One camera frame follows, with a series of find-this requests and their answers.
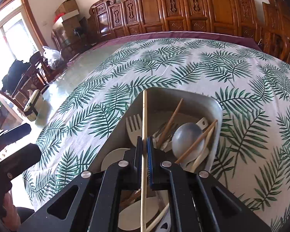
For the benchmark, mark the clear plastic bag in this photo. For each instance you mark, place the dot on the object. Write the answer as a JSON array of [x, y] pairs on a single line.
[[53, 57]]

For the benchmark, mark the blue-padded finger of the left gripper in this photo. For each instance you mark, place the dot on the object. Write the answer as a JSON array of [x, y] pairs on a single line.
[[13, 135]]

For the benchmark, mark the person's left hand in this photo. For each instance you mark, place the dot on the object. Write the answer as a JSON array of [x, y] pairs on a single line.
[[11, 220]]

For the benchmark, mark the light bamboo chopstick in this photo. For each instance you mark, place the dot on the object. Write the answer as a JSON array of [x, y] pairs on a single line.
[[144, 169]]

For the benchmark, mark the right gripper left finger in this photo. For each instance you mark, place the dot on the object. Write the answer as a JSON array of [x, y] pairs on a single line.
[[90, 202]]

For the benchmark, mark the purple seat cushion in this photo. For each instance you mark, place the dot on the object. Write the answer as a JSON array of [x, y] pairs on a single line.
[[246, 42]]

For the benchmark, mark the leaf-print tablecloth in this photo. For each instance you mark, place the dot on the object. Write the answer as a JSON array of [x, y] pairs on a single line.
[[253, 89]]

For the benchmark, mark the carved wooden bench backrest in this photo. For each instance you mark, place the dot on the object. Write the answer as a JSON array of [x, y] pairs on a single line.
[[110, 19]]

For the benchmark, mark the grey large serving spoon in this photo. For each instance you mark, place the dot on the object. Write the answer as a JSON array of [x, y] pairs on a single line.
[[183, 138]]

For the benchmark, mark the brown wooden chopstick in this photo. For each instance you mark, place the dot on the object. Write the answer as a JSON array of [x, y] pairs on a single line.
[[205, 134], [168, 125]]

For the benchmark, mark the cream plastic fork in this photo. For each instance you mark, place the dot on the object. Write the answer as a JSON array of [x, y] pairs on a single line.
[[134, 128]]

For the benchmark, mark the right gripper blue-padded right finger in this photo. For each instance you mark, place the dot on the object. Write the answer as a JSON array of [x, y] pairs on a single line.
[[198, 201]]

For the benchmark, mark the grey rectangular utensil tray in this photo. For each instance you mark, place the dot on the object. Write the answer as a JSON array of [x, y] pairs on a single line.
[[161, 103]]

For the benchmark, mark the large white plastic spoon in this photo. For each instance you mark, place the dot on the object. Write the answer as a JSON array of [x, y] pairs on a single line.
[[112, 157]]

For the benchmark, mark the cardboard boxes stack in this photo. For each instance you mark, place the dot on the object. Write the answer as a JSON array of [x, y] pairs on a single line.
[[67, 10]]

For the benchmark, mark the small white plastic utensil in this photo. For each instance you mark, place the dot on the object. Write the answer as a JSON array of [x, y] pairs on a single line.
[[203, 154]]

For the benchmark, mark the wooden armchair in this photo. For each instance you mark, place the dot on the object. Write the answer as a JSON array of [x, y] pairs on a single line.
[[273, 43]]

